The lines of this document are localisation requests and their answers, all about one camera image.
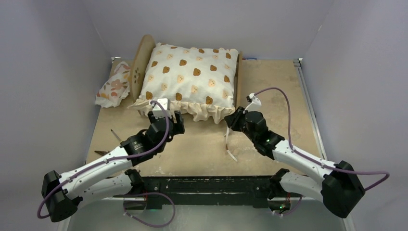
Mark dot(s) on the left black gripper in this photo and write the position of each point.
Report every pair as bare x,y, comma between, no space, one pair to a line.
178,128

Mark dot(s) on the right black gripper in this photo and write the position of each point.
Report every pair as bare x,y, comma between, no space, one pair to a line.
233,119

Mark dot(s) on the bear print white cushion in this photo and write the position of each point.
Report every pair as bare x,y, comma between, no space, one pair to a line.
197,81

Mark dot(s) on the floral print small pillow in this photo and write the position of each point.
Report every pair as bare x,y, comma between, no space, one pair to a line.
116,88

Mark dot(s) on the wooden pet bed frame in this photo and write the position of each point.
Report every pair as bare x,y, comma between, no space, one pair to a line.
140,62

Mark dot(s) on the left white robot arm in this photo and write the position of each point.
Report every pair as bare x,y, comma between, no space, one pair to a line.
110,175

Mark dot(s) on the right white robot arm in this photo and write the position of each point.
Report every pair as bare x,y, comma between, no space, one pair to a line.
336,185

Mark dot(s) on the yellow black screwdriver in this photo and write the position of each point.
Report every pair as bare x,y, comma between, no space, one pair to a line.
116,135

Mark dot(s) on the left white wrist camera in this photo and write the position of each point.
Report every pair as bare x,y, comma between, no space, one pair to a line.
161,108

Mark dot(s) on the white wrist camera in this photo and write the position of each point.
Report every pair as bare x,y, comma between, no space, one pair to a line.
161,108
254,103

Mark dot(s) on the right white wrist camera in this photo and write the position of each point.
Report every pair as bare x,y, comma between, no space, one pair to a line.
254,103

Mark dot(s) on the aluminium table frame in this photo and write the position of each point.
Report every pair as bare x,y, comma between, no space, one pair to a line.
255,75

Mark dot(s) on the yellow handled pliers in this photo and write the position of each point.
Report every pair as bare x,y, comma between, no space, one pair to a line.
101,153

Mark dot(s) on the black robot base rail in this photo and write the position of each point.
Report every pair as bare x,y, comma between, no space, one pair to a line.
255,191

